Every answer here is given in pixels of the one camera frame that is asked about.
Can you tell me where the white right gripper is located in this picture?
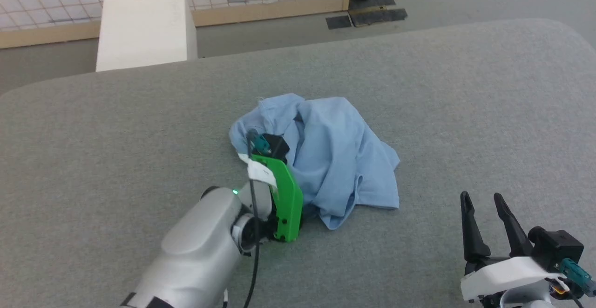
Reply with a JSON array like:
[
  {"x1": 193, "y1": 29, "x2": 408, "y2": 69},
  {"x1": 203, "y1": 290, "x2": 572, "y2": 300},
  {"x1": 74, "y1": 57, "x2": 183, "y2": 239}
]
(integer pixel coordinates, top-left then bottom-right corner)
[{"x1": 461, "y1": 192, "x2": 566, "y2": 303}]

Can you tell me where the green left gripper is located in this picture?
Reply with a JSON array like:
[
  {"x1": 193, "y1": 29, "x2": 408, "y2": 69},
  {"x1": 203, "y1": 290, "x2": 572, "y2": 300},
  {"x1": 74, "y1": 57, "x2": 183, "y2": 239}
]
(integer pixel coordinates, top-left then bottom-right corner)
[{"x1": 251, "y1": 157, "x2": 304, "y2": 242}]

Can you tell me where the light blue garment white lining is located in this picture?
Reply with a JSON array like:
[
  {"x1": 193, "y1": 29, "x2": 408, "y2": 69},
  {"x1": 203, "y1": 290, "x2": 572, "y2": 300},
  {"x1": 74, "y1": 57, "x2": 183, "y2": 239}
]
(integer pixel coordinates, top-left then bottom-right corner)
[{"x1": 229, "y1": 94, "x2": 401, "y2": 230}]

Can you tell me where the grey fabric padded platform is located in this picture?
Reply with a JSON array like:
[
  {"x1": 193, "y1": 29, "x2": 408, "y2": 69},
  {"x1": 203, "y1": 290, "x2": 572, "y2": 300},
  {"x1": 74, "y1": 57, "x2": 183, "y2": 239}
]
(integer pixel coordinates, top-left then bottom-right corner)
[{"x1": 0, "y1": 18, "x2": 596, "y2": 308}]

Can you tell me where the small black floor mat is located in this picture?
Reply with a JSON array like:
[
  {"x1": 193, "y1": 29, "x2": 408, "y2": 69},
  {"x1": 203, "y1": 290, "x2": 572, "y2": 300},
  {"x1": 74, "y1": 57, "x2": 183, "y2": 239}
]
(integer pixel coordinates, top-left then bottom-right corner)
[{"x1": 325, "y1": 15, "x2": 352, "y2": 30}]

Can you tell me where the wooden framed grid partition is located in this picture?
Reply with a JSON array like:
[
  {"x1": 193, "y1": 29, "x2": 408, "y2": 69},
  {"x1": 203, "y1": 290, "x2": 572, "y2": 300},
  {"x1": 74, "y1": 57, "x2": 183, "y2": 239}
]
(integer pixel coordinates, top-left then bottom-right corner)
[{"x1": 0, "y1": 0, "x2": 353, "y2": 50}]

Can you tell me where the long black floor mat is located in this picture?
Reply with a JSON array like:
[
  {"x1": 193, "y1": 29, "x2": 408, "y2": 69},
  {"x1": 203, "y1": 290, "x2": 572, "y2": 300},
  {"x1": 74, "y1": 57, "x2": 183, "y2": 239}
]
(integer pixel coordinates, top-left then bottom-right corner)
[{"x1": 349, "y1": 7, "x2": 408, "y2": 27}]

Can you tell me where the black floor mat under stand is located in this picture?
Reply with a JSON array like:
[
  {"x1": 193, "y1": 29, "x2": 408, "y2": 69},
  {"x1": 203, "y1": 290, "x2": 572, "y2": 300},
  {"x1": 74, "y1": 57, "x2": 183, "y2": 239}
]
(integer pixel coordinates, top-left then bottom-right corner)
[{"x1": 349, "y1": 0, "x2": 397, "y2": 11}]

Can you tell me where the white rectangular box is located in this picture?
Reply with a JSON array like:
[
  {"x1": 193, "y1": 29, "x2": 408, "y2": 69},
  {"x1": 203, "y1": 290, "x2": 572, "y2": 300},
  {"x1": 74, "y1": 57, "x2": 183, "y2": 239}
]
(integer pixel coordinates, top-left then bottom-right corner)
[{"x1": 95, "y1": 0, "x2": 198, "y2": 72}]

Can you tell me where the white left cable label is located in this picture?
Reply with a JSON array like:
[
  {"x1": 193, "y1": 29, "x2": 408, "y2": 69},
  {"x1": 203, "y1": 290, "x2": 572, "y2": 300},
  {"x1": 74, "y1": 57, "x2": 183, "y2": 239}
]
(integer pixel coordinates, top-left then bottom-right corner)
[{"x1": 238, "y1": 153, "x2": 278, "y2": 190}]

